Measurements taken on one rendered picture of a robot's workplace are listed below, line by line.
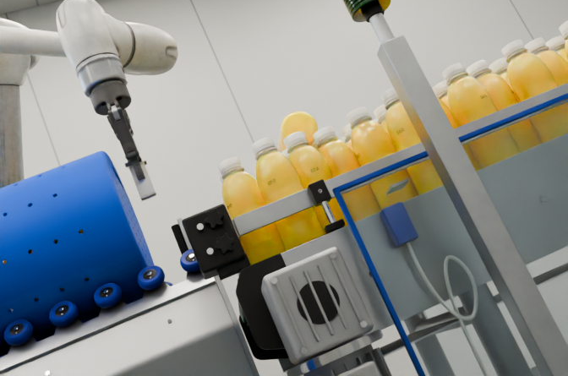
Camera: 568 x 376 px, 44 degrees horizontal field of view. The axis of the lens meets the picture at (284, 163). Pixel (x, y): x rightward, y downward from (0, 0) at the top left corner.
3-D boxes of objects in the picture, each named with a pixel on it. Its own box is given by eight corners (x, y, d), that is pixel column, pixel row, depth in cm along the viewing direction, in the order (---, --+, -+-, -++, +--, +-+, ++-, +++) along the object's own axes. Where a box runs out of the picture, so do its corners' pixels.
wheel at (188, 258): (179, 260, 119) (176, 252, 118) (204, 250, 120) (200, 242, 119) (185, 277, 115) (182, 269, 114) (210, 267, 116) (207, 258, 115)
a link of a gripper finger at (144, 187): (144, 161, 134) (143, 160, 134) (156, 194, 133) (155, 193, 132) (128, 167, 134) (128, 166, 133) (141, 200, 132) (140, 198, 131)
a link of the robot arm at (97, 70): (123, 68, 145) (133, 92, 144) (81, 83, 144) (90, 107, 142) (116, 47, 136) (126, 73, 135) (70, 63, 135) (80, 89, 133)
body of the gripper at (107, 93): (122, 74, 135) (138, 116, 133) (128, 92, 143) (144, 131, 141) (84, 88, 134) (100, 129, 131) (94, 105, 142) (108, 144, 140)
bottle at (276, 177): (297, 258, 118) (255, 160, 122) (334, 239, 115) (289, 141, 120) (282, 258, 111) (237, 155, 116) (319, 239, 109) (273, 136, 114)
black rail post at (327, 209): (326, 234, 109) (305, 188, 111) (343, 226, 109) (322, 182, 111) (328, 231, 107) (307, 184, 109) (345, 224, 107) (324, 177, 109)
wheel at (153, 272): (137, 277, 118) (133, 269, 117) (162, 267, 119) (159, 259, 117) (142, 295, 114) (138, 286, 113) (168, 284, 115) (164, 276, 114)
